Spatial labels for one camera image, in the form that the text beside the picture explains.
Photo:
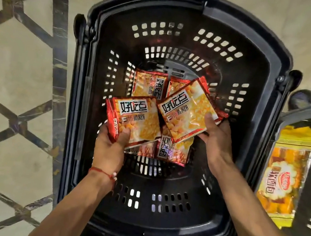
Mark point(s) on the person's right hand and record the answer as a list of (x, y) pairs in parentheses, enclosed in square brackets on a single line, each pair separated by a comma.
[(219, 146)]

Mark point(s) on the person's left hand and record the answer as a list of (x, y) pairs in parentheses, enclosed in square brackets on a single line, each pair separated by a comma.
[(108, 153)]

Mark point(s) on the person's right thumb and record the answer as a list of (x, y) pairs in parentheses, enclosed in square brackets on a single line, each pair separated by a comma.
[(210, 123)]

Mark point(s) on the person's left thumb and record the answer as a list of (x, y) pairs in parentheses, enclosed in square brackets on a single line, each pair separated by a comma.
[(123, 137)]

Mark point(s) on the orange snack packet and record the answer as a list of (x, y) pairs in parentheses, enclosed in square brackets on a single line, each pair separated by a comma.
[(139, 119), (187, 109)]

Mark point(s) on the person's left forearm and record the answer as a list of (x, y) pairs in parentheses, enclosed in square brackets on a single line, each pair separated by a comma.
[(71, 211)]

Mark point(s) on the person's right forearm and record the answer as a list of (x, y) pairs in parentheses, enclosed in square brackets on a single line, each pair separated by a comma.
[(253, 224)]

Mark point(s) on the pile of orange packets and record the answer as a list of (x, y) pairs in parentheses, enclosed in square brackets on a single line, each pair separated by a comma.
[(148, 84)]

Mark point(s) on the large black shopping basket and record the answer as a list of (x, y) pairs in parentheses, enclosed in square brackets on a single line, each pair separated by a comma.
[(158, 213)]

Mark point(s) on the yellow bread packet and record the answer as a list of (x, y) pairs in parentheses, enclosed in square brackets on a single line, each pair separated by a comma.
[(286, 171)]

